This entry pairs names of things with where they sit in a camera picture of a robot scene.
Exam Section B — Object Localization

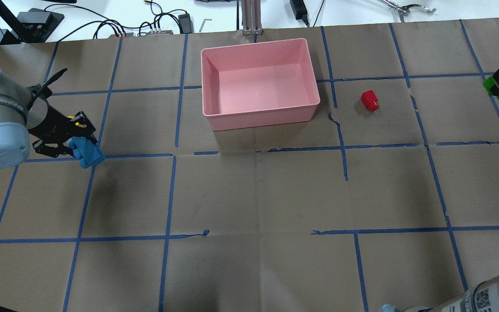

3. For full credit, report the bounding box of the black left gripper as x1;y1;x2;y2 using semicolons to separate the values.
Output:
28;85;97;158

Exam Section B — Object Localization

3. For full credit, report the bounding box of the blue toy block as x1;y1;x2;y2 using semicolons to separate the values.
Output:
67;136;107;169

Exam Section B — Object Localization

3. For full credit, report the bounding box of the reacher grabber tool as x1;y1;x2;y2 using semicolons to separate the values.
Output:
378;0;437;23

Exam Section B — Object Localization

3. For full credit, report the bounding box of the pink plastic box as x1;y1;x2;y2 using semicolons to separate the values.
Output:
201;38;321;132

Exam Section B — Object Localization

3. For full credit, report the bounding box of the aluminium frame post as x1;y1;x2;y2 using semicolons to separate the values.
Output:
241;0;263;35

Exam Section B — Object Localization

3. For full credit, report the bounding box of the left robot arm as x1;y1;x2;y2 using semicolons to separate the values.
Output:
0;69;105;169

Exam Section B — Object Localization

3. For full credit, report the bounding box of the red toy block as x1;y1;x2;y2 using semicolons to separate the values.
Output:
360;90;379;112

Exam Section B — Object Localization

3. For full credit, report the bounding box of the black power adapter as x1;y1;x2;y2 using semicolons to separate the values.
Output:
289;0;310;27

